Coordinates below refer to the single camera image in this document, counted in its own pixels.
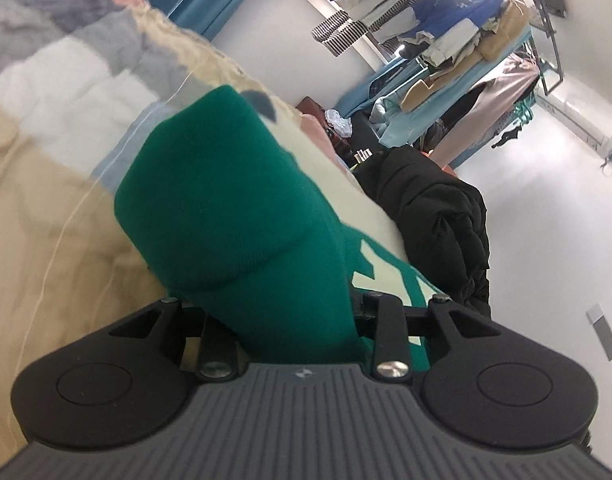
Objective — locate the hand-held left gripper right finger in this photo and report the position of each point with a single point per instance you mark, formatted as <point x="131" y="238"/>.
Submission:
<point x="388" y="330"/>

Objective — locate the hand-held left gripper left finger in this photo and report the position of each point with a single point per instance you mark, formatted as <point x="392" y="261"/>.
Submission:
<point x="216" y="340"/>

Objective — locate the green hoodie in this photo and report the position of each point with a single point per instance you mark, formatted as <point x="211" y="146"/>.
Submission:
<point x="226" y="210"/>

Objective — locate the row of hanging clothes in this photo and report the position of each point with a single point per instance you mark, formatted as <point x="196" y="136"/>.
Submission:
<point x="451" y="15"/>

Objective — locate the black jacket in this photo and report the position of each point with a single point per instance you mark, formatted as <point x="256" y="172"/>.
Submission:
<point x="436" y="210"/>

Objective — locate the patchwork blanket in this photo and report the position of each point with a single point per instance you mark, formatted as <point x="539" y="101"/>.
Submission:
<point x="46" y="210"/>

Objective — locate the white plastic bag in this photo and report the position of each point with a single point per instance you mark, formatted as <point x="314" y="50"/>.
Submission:
<point x="338" y="121"/>

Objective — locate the brown bag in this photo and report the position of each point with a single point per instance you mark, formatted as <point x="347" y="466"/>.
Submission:
<point x="311" y="106"/>

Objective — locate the black white striped garment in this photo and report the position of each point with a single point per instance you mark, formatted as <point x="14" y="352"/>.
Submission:
<point x="336" y="35"/>

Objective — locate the grey wall plate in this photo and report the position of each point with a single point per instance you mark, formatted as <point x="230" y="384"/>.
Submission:
<point x="603" y="332"/>

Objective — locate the long white wall unit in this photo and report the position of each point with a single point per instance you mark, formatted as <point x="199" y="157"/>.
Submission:
<point x="581" y="125"/>

